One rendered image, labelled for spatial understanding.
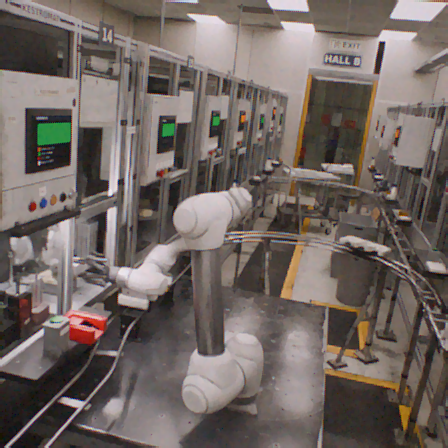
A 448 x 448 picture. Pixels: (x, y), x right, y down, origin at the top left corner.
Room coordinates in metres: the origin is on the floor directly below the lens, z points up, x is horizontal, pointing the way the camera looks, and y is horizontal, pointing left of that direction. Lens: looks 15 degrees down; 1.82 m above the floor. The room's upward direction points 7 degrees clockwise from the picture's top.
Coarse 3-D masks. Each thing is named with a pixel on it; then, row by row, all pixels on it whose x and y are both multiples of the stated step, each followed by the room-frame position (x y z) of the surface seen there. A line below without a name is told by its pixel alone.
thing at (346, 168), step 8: (320, 168) 8.88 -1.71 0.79; (328, 168) 8.23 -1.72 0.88; (336, 168) 8.44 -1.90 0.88; (344, 168) 8.36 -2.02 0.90; (352, 168) 8.08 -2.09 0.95; (344, 176) 8.84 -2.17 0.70; (352, 176) 8.08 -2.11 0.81; (320, 200) 8.50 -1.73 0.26; (336, 200) 8.74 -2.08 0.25; (320, 208) 8.11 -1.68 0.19; (336, 208) 8.09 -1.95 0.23; (344, 208) 8.08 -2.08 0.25
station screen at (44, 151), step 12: (36, 120) 1.46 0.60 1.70; (48, 120) 1.52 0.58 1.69; (60, 120) 1.59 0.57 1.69; (72, 120) 1.66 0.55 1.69; (36, 132) 1.46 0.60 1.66; (36, 144) 1.46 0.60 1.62; (48, 144) 1.52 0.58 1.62; (60, 144) 1.59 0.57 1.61; (36, 156) 1.46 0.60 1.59; (48, 156) 1.53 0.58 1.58; (60, 156) 1.60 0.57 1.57
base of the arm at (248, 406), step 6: (258, 390) 1.70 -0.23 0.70; (252, 396) 1.60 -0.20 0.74; (258, 396) 1.65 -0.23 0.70; (234, 402) 1.58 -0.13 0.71; (240, 402) 1.58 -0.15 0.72; (246, 402) 1.58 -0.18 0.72; (252, 402) 1.60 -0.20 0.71; (258, 402) 1.64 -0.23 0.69; (228, 408) 1.58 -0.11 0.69; (234, 408) 1.57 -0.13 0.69; (240, 408) 1.57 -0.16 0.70; (246, 408) 1.57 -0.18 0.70; (252, 408) 1.58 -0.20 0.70; (252, 414) 1.55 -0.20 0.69
